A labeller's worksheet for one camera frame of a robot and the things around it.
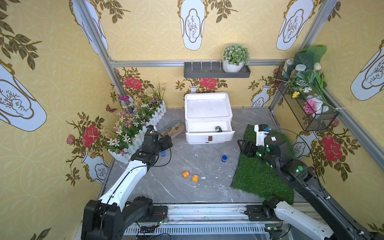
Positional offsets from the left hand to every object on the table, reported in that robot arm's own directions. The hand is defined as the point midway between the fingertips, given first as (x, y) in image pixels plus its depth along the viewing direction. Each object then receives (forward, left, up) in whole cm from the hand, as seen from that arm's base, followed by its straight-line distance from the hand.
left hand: (160, 139), depth 85 cm
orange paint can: (-16, -14, -12) cm, 25 cm away
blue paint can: (-2, 0, -14) cm, 14 cm away
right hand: (-8, -45, +12) cm, 47 cm away
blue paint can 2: (-7, -37, -12) cm, 40 cm away
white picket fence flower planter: (+1, +19, +2) cm, 19 cm away
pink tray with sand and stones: (+16, -6, -13) cm, 22 cm away
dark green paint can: (+3, -33, +4) cm, 34 cm away
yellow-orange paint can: (-19, -19, -13) cm, 30 cm away
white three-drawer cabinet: (+7, -28, +9) cm, 30 cm away
